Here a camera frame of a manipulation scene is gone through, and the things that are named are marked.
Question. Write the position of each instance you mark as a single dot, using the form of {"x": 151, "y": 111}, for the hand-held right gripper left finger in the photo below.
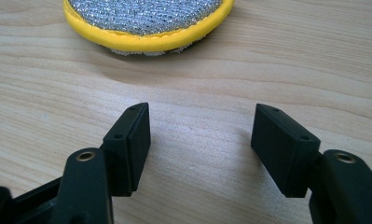
{"x": 124, "y": 155}

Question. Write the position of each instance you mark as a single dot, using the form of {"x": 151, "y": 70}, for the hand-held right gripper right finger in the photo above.
{"x": 286, "y": 149}

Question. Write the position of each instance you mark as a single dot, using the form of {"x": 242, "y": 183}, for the yellow-rimmed silver scouring pad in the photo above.
{"x": 146, "y": 21}

